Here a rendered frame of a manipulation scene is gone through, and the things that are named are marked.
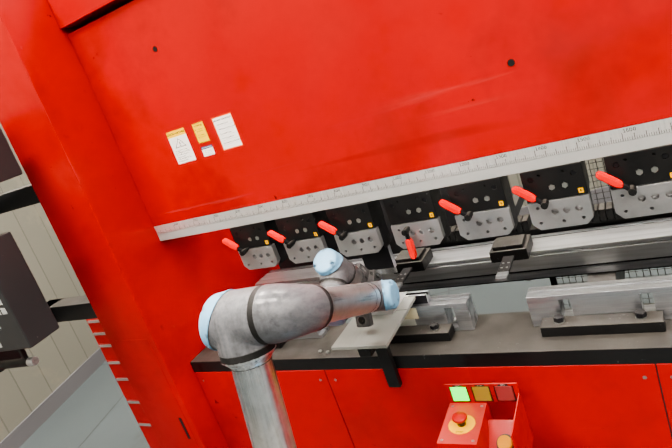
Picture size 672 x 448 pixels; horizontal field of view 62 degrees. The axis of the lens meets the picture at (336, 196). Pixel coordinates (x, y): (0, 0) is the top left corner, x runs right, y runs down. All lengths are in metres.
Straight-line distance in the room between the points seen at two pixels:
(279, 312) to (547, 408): 0.93
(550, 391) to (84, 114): 1.72
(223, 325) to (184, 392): 1.19
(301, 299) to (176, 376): 1.24
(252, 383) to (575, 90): 0.98
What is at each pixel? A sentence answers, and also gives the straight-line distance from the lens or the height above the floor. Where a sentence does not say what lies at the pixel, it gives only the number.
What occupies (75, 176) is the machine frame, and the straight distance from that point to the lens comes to 2.07.
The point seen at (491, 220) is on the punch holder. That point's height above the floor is 1.22.
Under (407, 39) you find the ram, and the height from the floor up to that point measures 1.75.
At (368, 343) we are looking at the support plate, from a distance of 1.64.
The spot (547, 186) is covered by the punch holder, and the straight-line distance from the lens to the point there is 1.53.
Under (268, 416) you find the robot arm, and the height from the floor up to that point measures 1.17.
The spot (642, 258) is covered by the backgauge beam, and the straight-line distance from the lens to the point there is 1.91.
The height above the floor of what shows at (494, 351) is 0.87.
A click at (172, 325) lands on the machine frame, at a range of 2.26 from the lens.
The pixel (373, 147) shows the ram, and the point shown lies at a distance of 1.61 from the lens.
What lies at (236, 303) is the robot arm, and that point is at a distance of 1.12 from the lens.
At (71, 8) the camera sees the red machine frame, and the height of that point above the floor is 2.20.
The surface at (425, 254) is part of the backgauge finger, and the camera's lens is 2.02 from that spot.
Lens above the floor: 1.79
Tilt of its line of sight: 14 degrees down
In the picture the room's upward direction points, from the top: 20 degrees counter-clockwise
